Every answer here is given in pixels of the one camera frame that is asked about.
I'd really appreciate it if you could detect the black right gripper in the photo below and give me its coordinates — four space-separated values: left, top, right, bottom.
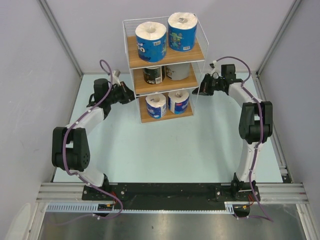
192 73 225 96

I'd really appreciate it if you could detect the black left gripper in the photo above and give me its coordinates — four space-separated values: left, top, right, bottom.
106 81 140 105

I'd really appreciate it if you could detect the blue white-striped toilet roll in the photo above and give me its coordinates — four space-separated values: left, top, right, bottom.
168 90 190 115

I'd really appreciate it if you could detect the grey toilet roll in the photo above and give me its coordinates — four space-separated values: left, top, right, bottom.
165 63 190 81

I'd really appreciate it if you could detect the black-wrapped toilet roll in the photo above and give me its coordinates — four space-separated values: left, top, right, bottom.
142 66 166 85

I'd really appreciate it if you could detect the blue-wrapped toilet roll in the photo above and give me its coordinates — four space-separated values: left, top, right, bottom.
135 21 167 63

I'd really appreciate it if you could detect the blue cartoon-print toilet roll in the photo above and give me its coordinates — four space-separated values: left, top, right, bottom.
167 12 198 52

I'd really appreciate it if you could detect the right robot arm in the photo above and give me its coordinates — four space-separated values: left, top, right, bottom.
192 64 273 202

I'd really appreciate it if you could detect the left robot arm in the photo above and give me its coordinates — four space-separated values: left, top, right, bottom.
51 76 135 200

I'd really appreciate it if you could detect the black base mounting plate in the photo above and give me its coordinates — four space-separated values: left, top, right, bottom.
81 182 261 218

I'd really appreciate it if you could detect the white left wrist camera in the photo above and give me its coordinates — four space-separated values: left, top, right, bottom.
112 69 121 85

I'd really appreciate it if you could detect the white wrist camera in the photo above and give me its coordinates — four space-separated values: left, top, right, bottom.
112 69 121 85
209 60 218 70

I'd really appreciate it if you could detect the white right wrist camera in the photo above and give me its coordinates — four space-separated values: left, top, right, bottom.
209 60 218 70

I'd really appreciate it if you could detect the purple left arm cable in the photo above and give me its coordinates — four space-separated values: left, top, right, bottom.
61 59 124 218

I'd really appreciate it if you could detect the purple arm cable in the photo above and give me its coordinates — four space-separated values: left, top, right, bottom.
61 59 124 218
212 56 274 223

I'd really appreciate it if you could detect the white wire wooden shelf rack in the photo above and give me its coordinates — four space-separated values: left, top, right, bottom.
122 16 209 124

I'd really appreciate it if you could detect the aluminium frame rail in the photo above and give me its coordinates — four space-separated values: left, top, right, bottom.
36 182 309 204

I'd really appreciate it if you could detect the white slotted cable duct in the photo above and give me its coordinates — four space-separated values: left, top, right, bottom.
46 202 234 214

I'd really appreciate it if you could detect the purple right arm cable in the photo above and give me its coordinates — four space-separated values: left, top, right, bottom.
212 56 274 223

